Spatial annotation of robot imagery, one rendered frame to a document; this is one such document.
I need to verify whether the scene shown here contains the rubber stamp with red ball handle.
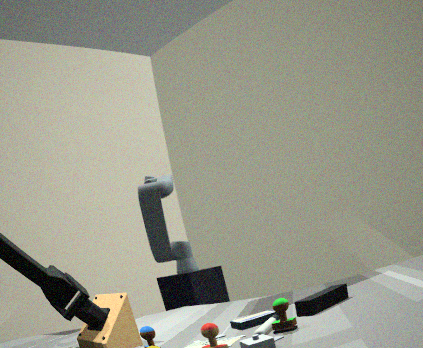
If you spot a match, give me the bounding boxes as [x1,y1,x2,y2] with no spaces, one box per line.
[201,323,229,348]

